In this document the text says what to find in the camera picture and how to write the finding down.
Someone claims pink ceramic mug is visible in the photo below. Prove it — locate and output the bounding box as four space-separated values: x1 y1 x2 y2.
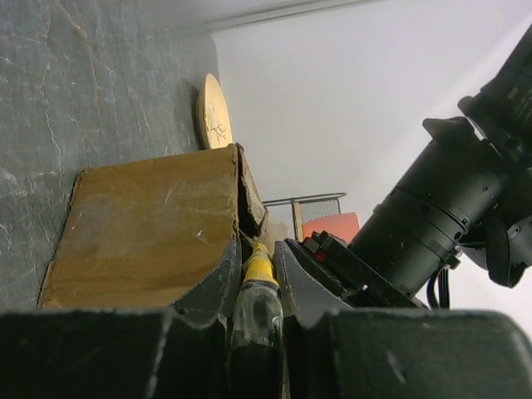
302 212 360 244

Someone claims yellow utility knife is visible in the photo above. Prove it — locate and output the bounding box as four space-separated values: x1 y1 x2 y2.
227 243 283 398

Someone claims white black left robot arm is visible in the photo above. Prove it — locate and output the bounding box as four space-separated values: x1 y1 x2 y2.
288 33 531 309

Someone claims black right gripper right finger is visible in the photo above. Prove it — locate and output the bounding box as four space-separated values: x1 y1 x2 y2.
274 242 531 398

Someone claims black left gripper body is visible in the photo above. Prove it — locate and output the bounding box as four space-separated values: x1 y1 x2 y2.
285 231 431 308

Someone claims beige plate with bird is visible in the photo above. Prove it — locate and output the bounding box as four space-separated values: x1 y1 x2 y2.
196 73 233 150

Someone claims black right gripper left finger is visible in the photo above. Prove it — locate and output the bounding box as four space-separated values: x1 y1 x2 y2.
1 240 242 398

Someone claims brown cardboard express box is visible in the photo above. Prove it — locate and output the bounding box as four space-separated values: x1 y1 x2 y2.
37 144 267 308

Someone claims black wire wooden shelf rack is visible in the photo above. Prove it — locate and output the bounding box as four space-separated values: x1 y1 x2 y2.
263 192 347 240

